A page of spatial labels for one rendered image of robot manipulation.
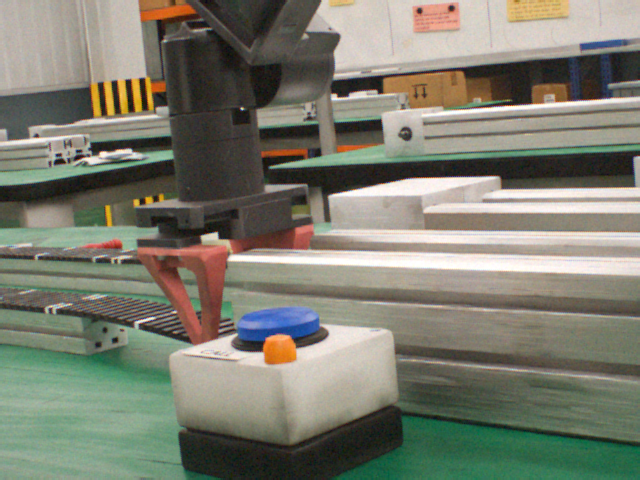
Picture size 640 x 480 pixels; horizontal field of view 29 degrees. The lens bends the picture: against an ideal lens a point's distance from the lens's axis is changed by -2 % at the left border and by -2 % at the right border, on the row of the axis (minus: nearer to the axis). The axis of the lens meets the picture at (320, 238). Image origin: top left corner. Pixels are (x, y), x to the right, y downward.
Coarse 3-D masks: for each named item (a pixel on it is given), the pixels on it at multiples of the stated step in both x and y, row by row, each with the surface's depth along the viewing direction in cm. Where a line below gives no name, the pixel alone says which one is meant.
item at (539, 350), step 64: (256, 256) 72; (320, 256) 69; (384, 256) 67; (448, 256) 64; (512, 256) 62; (576, 256) 66; (320, 320) 69; (384, 320) 66; (448, 320) 63; (512, 320) 60; (576, 320) 58; (448, 384) 64; (512, 384) 61; (576, 384) 58
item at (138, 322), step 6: (156, 312) 88; (162, 312) 88; (168, 312) 88; (174, 312) 87; (132, 318) 86; (138, 318) 86; (144, 318) 86; (150, 318) 86; (156, 318) 86; (162, 318) 86; (126, 324) 86; (132, 324) 86; (138, 324) 85
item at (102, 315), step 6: (144, 300) 92; (120, 306) 90; (126, 306) 90; (132, 306) 90; (138, 306) 90; (144, 306) 90; (96, 312) 89; (102, 312) 89; (108, 312) 89; (114, 312) 88; (120, 312) 89; (96, 318) 88; (102, 318) 88
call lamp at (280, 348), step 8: (272, 336) 56; (280, 336) 55; (288, 336) 56; (264, 344) 56; (272, 344) 55; (280, 344) 55; (288, 344) 55; (264, 352) 55; (272, 352) 55; (280, 352) 55; (288, 352) 55; (296, 352) 56; (264, 360) 56; (272, 360) 55; (280, 360) 55; (288, 360) 55
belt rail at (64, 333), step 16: (0, 320) 98; (16, 320) 96; (32, 320) 95; (48, 320) 93; (64, 320) 92; (80, 320) 90; (96, 320) 91; (0, 336) 98; (16, 336) 97; (32, 336) 95; (48, 336) 94; (64, 336) 93; (80, 336) 92; (96, 336) 91; (112, 336) 92; (80, 352) 91; (96, 352) 91
